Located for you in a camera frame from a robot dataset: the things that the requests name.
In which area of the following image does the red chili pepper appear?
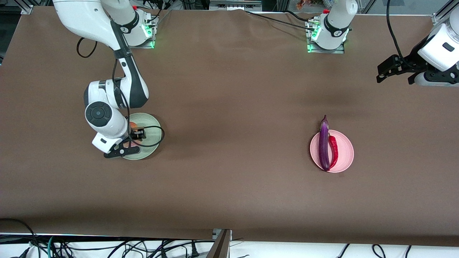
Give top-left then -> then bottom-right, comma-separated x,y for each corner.
328,135 -> 339,169

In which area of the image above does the long purple eggplant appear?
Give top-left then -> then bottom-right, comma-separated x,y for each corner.
318,115 -> 331,172

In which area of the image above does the pale green round plate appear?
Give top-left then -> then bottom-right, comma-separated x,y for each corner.
120,113 -> 162,161

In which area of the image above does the pink round plate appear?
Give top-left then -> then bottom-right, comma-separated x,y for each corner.
310,130 -> 355,173

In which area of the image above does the brown table cover sheet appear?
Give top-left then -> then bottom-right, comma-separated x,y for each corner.
0,5 -> 459,248

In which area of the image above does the grey metal box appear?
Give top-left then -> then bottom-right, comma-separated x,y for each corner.
209,0 -> 262,11

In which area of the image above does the black cable along right arm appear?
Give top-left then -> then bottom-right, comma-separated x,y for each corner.
76,36 -> 165,148

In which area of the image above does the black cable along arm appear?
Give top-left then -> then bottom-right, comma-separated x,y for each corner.
386,0 -> 409,63
76,36 -> 165,148

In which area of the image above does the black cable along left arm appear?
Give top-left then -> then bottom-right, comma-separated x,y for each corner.
386,0 -> 409,63

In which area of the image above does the aluminium frame profile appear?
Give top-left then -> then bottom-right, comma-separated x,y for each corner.
432,0 -> 459,26

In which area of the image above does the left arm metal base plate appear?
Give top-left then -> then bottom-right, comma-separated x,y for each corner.
306,20 -> 345,54

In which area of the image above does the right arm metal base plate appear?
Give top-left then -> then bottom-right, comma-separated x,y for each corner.
118,14 -> 158,49

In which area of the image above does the black cable lying on table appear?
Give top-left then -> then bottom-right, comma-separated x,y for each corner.
246,10 -> 316,33

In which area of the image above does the aluminium post bracket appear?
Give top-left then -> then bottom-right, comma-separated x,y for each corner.
206,229 -> 233,258

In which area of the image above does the black looped floor cable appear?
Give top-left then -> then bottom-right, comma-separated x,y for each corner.
0,218 -> 42,258

